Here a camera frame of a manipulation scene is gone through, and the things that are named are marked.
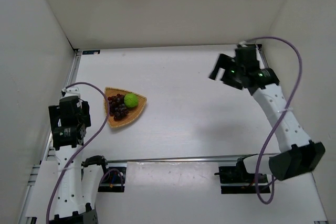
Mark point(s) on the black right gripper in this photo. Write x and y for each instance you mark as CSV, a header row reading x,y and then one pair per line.
x,y
228,74

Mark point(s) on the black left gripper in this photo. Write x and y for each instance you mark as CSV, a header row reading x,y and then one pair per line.
x,y
52,112

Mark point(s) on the dark red grape bunch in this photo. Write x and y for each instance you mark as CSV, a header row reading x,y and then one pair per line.
x,y
117,108

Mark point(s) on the green fake apple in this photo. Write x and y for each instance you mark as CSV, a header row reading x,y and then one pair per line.
x,y
131,100

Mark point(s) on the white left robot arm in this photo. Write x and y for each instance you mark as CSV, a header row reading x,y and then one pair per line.
x,y
74,195

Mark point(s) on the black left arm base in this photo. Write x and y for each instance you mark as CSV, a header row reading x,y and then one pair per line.
x,y
114,182

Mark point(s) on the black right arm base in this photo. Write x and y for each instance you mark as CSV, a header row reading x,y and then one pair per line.
x,y
235,179

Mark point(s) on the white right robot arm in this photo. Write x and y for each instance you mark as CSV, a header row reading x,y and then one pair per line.
x,y
298,153

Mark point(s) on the woven triangular fruit basket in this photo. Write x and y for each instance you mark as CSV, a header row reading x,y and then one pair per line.
x,y
134,113

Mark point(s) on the blue left corner label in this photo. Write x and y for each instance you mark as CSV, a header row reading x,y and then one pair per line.
x,y
91,52

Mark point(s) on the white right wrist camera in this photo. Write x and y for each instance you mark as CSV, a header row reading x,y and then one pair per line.
x,y
247,43

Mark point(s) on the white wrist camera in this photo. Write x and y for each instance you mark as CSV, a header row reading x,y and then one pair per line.
x,y
68,92
247,43

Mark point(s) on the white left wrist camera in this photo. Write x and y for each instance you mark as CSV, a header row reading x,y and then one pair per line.
x,y
68,92

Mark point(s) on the aluminium front rail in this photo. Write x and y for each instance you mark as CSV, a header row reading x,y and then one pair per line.
x,y
221,158

